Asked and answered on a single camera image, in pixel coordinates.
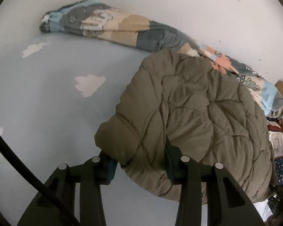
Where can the patchwork print blanket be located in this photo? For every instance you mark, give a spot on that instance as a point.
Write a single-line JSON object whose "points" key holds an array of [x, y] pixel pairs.
{"points": [[122, 28]]}

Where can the dark patterned cloth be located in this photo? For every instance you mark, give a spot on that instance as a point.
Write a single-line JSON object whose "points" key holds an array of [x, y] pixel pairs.
{"points": [[277, 197]]}

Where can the white building print cloth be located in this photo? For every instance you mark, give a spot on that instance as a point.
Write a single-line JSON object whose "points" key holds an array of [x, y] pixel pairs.
{"points": [[278, 143]]}

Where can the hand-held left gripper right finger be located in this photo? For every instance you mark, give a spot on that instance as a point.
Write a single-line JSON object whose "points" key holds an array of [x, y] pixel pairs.
{"points": [[173, 169]]}

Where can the olive quilted puffer jacket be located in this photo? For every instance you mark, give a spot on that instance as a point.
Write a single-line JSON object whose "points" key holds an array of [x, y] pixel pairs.
{"points": [[202, 122]]}

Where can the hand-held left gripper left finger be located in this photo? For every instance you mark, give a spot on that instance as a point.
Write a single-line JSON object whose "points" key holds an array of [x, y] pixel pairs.
{"points": [[109, 171]]}

